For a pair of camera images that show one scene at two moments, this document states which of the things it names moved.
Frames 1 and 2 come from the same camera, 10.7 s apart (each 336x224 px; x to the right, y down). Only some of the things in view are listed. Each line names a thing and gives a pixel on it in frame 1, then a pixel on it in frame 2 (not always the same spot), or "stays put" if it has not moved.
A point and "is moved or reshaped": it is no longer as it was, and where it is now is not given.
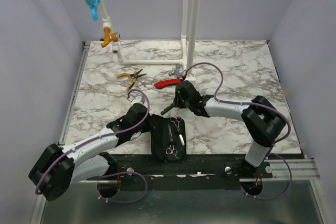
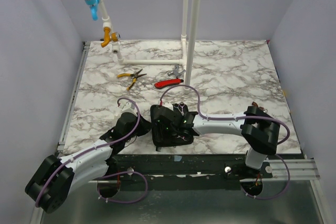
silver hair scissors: (171, 150) -> (181, 137)
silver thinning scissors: (177, 121) is moved or reshaped
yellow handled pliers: (134, 75) stays put
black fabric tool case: (168, 139) is moved or reshaped
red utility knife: (167, 83) stays put
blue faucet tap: (92, 1) stays put
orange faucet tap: (109, 36) stays put
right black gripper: (178, 102) -> (156, 126)
